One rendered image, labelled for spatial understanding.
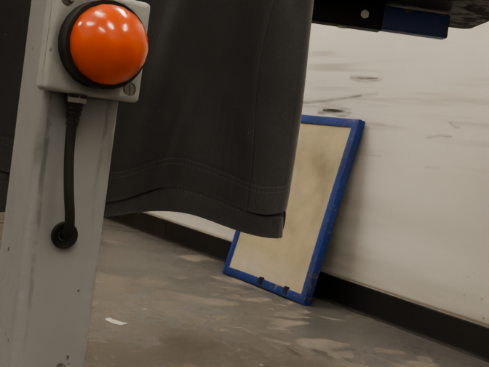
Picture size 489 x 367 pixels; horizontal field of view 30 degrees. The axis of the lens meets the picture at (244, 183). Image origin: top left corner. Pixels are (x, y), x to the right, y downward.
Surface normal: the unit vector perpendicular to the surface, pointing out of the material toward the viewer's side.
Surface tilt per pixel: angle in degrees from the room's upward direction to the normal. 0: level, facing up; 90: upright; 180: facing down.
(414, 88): 90
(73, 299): 90
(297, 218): 79
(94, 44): 99
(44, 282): 90
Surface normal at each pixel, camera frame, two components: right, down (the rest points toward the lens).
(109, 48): 0.02, 0.22
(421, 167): -0.84, -0.09
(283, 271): -0.79, -0.30
